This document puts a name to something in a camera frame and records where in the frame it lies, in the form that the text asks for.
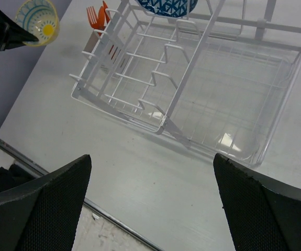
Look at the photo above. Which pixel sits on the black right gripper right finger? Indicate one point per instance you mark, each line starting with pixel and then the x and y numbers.
pixel 262 212

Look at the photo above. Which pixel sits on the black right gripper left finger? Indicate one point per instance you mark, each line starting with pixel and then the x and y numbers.
pixel 43 214

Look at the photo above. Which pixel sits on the yellow patterned bowl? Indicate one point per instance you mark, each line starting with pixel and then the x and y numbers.
pixel 40 18

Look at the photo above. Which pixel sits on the dark blue triangle bowl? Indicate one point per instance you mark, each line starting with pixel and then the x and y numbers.
pixel 174 8

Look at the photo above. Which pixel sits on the orange plastic fork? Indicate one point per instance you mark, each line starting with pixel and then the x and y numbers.
pixel 92 17

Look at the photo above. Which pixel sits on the orange plastic spoon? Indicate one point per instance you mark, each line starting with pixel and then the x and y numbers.
pixel 101 17

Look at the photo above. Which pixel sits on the orange plastic knife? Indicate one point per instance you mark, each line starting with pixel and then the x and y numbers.
pixel 107 16

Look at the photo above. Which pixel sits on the white cutlery caddy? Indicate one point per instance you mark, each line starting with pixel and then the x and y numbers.
pixel 110 57

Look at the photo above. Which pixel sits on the white wire dish rack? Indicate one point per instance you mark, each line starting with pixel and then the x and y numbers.
pixel 216 80

